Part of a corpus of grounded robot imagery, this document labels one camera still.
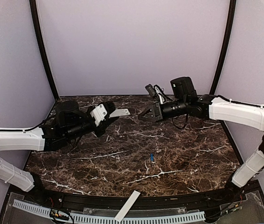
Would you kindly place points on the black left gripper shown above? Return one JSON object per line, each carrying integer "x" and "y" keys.
{"x": 104, "y": 124}

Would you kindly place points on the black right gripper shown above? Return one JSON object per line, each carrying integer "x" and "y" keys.
{"x": 157, "y": 111}

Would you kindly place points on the white remote control body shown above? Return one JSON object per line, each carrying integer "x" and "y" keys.
{"x": 119, "y": 113}

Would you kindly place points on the blue AAA battery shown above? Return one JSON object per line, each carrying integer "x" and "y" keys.
{"x": 151, "y": 157}

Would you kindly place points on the white remote battery cover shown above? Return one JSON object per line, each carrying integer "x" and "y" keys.
{"x": 127, "y": 206}

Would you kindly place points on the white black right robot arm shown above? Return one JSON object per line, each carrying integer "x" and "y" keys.
{"x": 215, "y": 107}

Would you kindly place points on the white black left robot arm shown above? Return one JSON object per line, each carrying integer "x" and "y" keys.
{"x": 69, "y": 123}

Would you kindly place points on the left small circuit board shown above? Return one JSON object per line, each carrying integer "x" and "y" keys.
{"x": 56, "y": 216}

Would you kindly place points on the small circuit board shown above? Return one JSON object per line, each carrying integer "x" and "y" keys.
{"x": 234, "y": 208}
{"x": 56, "y": 216}

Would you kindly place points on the right small circuit board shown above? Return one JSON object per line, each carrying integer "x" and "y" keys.
{"x": 234, "y": 208}

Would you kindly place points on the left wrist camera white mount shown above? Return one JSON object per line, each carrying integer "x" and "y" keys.
{"x": 98, "y": 114}

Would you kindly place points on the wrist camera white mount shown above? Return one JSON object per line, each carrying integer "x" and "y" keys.
{"x": 98, "y": 114}
{"x": 157, "y": 93}

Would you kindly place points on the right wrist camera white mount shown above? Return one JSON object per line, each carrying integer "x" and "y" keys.
{"x": 157, "y": 93}

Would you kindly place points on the white slotted cable duct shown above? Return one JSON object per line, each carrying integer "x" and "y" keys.
{"x": 107, "y": 216}

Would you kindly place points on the black curved front table rail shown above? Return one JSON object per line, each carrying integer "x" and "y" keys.
{"x": 103, "y": 192}

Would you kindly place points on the black right corner frame post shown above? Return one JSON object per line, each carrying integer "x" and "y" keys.
{"x": 224, "y": 48}

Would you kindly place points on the black corner frame post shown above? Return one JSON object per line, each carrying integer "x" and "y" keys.
{"x": 41, "y": 47}
{"x": 224, "y": 48}

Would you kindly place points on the black left corner frame post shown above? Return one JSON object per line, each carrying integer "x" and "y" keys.
{"x": 41, "y": 47}

